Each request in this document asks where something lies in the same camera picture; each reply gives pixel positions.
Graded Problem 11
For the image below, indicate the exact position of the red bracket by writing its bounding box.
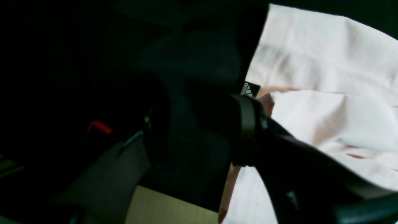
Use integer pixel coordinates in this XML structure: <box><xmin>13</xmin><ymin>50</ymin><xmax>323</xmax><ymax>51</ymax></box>
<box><xmin>86</xmin><ymin>120</ymin><xmax>113</xmax><ymax>135</ymax></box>

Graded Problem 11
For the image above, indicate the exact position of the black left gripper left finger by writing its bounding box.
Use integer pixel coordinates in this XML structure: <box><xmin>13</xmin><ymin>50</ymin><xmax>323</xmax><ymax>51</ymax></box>
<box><xmin>49</xmin><ymin>106</ymin><xmax>170</xmax><ymax>224</ymax></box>

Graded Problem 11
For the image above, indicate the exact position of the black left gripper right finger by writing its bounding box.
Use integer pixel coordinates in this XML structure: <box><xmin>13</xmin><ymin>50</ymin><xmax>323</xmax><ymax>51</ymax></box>
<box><xmin>231</xmin><ymin>95</ymin><xmax>397</xmax><ymax>224</ymax></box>

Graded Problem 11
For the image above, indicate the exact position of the pale pink T-shirt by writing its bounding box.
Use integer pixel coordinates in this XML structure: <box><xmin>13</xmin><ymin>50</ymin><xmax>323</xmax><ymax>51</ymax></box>
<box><xmin>218</xmin><ymin>3</ymin><xmax>398</xmax><ymax>224</ymax></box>

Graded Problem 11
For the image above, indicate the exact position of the black table cloth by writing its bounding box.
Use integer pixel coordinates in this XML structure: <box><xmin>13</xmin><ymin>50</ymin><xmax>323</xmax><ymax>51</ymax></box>
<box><xmin>0</xmin><ymin>0</ymin><xmax>398</xmax><ymax>215</ymax></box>

